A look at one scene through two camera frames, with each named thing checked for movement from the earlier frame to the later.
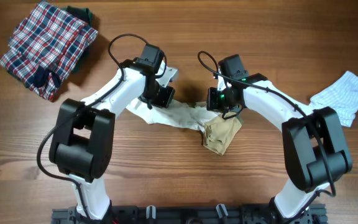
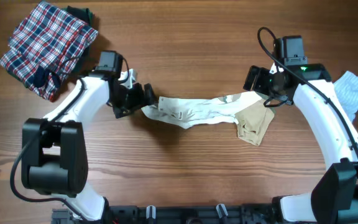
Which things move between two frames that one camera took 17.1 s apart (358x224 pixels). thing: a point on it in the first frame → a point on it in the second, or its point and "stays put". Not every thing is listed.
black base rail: [188, 215] stays put
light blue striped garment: [347, 95] stays put
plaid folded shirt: [44, 46] stays put
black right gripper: [212, 104] → [258, 86]
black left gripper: [163, 101] → [138, 101]
